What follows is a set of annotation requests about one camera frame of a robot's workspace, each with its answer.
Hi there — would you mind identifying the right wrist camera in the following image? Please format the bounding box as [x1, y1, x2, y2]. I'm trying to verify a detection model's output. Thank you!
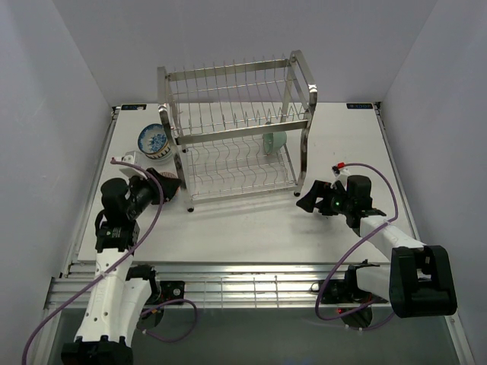
[332, 162, 351, 188]

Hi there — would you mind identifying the pale green bowl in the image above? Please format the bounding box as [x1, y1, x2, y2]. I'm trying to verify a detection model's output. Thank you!
[263, 132, 287, 155]

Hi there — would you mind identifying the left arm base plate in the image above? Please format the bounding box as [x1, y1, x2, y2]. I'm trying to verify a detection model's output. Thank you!
[153, 281, 186, 304]

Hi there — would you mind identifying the stainless steel dish rack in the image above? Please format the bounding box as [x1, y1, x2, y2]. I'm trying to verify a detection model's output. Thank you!
[157, 50, 318, 211]

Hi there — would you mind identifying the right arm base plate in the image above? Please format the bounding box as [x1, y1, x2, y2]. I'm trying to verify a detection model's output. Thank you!
[311, 260, 386, 330]

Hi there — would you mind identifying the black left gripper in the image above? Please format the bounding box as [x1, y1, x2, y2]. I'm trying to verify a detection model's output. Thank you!
[126, 167, 182, 220]

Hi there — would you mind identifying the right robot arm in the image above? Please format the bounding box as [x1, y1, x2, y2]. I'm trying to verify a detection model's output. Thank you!
[296, 175, 457, 318]

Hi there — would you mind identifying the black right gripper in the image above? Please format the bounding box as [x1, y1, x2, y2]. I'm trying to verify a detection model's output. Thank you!
[296, 180, 352, 216]

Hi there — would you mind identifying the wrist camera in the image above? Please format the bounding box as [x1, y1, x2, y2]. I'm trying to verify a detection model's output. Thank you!
[115, 151, 146, 179]
[332, 162, 351, 188]

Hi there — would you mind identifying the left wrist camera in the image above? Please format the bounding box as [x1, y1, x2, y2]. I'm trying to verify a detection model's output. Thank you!
[115, 151, 146, 179]

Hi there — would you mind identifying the red blue zigzag bowl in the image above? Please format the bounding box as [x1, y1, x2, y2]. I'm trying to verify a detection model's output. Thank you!
[159, 172, 181, 202]

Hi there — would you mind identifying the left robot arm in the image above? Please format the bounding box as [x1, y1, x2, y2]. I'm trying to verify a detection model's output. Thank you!
[61, 168, 181, 364]

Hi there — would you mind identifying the blue patterned white bowl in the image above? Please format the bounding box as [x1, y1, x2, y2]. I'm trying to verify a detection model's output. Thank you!
[138, 124, 167, 154]

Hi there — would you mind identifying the aluminium frame rail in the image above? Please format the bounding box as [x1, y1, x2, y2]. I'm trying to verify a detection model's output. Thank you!
[44, 262, 333, 309]

